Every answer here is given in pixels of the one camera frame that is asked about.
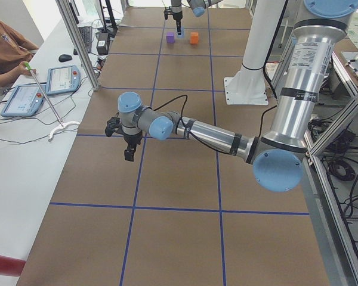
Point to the red fire extinguisher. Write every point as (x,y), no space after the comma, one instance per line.
(10,266)

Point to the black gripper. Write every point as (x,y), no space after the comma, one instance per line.
(132,139)
(176,16)

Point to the light blue foam block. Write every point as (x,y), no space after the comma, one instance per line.
(180,34)

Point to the seated person orange shirt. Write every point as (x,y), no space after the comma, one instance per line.
(15,51)

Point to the black keyboard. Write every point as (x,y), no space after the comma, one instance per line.
(86,35)

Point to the near teach pendant tablet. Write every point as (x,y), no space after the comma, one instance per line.
(24,101)

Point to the aluminium frame post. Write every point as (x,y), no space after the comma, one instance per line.
(77,41)

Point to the black computer mouse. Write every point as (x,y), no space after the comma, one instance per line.
(64,58)

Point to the far teach pendant tablet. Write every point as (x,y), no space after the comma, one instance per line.
(62,80)

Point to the teach pendant tablet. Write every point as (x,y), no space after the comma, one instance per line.
(24,101)
(62,80)

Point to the orange foam block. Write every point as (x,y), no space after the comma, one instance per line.
(194,38)

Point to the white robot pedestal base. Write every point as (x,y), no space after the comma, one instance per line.
(247,86)

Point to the purple foam block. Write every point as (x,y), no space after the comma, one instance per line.
(170,37)

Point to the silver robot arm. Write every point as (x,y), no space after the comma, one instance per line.
(276,156)
(198,8)

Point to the white grabber stick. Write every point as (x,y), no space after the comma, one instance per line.
(61,124)

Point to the black power adapter box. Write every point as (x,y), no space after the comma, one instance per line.
(103,42)

